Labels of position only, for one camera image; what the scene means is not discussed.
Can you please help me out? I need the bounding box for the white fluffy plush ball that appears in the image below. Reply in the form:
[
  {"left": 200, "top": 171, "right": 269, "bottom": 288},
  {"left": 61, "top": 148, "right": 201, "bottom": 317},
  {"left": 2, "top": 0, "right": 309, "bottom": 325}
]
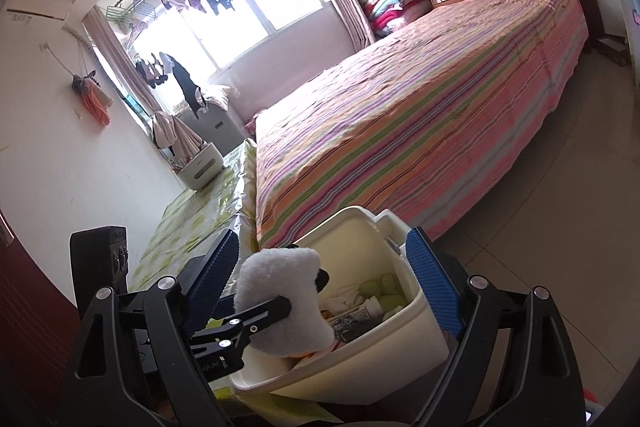
[{"left": 233, "top": 245, "right": 336, "bottom": 357}]

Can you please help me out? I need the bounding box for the white tissue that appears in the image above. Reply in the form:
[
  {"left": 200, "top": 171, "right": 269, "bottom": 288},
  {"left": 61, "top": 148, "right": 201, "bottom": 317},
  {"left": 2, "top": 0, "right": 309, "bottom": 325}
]
[{"left": 320, "top": 285, "right": 364, "bottom": 317}]

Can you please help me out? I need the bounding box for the dark brown bottle white cap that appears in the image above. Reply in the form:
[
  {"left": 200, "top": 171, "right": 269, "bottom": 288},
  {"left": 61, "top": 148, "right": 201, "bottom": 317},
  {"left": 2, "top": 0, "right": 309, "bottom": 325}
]
[{"left": 328, "top": 296, "right": 384, "bottom": 335}]

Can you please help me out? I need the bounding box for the white plastic trash bin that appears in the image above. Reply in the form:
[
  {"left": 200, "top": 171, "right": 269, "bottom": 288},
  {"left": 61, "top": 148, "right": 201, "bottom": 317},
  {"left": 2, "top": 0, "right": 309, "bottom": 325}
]
[{"left": 231, "top": 207, "right": 449, "bottom": 405}]

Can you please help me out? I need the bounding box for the yellow checkered tablecloth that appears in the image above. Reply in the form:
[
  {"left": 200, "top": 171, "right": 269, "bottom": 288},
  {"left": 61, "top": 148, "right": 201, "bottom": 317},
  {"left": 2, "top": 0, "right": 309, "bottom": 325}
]
[{"left": 128, "top": 139, "right": 258, "bottom": 291}]

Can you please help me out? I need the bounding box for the white round pot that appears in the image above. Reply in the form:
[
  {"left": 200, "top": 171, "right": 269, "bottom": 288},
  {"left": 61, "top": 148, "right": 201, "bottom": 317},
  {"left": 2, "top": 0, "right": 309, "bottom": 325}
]
[{"left": 178, "top": 143, "right": 224, "bottom": 191}]

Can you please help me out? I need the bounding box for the beige tied curtain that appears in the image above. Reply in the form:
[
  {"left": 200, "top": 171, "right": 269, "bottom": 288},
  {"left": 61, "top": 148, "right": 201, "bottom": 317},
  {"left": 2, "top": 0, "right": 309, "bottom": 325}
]
[{"left": 152, "top": 112, "right": 205, "bottom": 162}]

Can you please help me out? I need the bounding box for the white washing machine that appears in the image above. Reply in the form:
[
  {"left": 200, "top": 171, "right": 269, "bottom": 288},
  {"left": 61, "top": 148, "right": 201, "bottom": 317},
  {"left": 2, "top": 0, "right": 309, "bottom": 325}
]
[{"left": 178, "top": 102, "right": 248, "bottom": 156}]

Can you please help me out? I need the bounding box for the striped pink bed cover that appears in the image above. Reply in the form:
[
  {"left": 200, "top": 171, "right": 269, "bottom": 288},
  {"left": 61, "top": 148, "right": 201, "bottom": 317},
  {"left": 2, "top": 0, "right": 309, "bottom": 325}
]
[{"left": 256, "top": 0, "right": 589, "bottom": 248}]

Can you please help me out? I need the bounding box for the white air conditioner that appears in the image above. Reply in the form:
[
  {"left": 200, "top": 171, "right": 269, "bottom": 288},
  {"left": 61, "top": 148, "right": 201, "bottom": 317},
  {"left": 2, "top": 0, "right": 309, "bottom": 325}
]
[{"left": 2, "top": 0, "right": 72, "bottom": 23}]

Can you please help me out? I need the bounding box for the pink striped right curtain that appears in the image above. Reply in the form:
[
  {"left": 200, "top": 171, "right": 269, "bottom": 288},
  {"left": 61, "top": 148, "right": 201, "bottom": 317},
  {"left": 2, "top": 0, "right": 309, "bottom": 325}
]
[{"left": 333, "top": 0, "right": 375, "bottom": 52}]

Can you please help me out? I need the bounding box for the orange cloth on wall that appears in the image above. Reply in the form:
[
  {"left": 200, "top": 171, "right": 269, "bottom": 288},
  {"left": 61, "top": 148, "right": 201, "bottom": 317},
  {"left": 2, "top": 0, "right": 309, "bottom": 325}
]
[{"left": 72, "top": 74, "right": 113, "bottom": 127}]

